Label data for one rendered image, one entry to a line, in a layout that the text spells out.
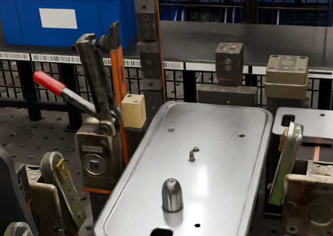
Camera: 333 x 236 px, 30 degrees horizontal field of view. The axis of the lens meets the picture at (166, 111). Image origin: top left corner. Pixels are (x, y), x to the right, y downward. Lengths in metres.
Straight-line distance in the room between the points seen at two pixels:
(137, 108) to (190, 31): 0.41
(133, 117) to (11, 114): 0.84
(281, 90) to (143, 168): 0.34
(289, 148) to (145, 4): 0.49
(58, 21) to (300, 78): 0.56
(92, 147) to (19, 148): 0.68
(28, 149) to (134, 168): 0.71
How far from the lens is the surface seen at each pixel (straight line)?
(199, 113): 1.19
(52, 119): 1.84
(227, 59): 1.25
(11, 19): 1.49
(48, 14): 1.44
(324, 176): 0.94
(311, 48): 1.38
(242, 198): 0.97
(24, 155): 1.70
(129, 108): 1.11
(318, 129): 1.14
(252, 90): 1.26
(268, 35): 1.44
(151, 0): 1.26
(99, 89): 1.01
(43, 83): 1.06
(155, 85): 1.34
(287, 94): 1.23
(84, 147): 1.07
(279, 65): 1.23
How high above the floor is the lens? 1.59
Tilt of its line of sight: 29 degrees down
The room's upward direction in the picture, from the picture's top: 4 degrees counter-clockwise
